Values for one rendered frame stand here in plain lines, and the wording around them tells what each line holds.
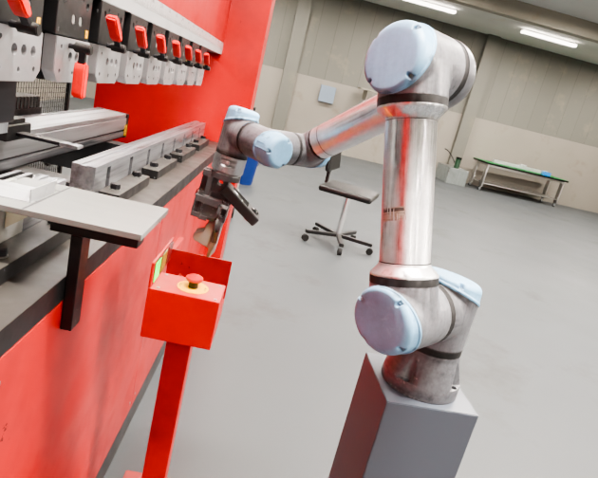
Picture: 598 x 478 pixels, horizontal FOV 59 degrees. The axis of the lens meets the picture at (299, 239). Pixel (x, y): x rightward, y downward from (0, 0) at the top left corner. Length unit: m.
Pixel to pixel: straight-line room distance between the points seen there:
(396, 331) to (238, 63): 2.35
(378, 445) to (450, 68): 0.67
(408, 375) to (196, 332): 0.48
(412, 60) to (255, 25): 2.23
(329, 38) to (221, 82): 9.84
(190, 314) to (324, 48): 11.75
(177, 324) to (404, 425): 0.53
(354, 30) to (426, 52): 12.04
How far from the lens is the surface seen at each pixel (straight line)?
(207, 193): 1.24
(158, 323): 1.22
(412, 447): 1.06
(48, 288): 0.92
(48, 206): 0.91
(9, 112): 1.00
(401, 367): 1.03
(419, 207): 0.86
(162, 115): 3.10
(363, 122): 1.09
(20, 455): 1.04
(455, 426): 1.06
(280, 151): 1.11
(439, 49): 0.88
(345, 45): 12.84
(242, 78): 3.02
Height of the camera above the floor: 1.26
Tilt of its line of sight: 16 degrees down
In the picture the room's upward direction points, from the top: 14 degrees clockwise
